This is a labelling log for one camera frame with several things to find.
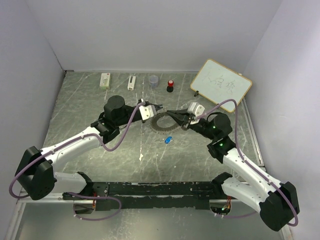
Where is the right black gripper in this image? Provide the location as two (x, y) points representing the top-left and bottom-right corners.
(166, 107), (217, 141)

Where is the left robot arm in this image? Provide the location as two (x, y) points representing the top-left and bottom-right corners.
(9, 95), (163, 201)

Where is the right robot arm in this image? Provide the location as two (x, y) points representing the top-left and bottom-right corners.
(166, 109), (300, 231)

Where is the clear cup of paperclips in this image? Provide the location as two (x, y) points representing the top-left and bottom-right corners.
(148, 75), (159, 89)

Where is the white stapler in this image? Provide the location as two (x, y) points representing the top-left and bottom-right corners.
(127, 75), (136, 91)

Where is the yellow framed whiteboard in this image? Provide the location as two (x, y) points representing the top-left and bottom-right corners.
(190, 59), (253, 105)

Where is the green white staple box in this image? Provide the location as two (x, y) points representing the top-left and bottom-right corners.
(99, 72), (111, 90)

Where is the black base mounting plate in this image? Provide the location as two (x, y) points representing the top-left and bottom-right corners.
(62, 181), (242, 212)

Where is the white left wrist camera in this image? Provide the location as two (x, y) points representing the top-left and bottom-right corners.
(139, 104), (156, 121)

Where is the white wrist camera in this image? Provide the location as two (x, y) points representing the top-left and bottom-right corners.
(187, 101), (205, 125)
(139, 104), (156, 121)

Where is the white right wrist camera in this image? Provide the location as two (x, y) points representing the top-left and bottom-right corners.
(187, 101), (205, 125)

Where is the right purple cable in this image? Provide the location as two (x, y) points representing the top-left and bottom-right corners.
(194, 98), (300, 227)

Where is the purple cable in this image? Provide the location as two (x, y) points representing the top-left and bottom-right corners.
(194, 98), (300, 227)
(8, 99), (123, 221)

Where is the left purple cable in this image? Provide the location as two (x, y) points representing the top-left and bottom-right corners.
(8, 99), (123, 221)

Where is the aluminium rail frame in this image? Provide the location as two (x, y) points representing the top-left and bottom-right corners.
(13, 95), (299, 231)

